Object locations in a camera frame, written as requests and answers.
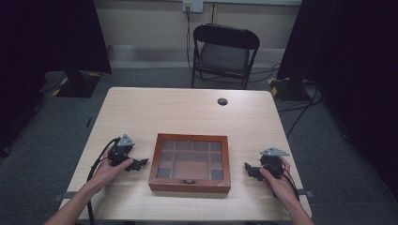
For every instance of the person's right hand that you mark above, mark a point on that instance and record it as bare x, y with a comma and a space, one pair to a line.
280, 187

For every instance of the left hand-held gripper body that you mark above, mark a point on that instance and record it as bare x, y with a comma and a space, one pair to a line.
119, 153

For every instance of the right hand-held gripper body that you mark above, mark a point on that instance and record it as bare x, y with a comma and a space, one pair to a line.
271, 162

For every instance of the black stand base striped tape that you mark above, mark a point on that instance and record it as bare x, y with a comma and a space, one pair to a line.
287, 89
79, 84

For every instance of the grey table edge bracket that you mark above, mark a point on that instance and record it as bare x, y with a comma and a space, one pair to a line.
307, 192

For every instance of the black folding chair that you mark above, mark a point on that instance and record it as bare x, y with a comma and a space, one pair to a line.
224, 56

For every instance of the wooden box with glass lid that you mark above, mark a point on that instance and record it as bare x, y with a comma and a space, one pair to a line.
191, 162

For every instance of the dark curtain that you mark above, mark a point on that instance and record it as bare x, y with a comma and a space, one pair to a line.
43, 47
353, 78

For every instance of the person's left hand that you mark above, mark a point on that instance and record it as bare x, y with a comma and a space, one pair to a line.
108, 170

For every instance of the white wall outlet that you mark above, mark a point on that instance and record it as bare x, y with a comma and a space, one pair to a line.
192, 5

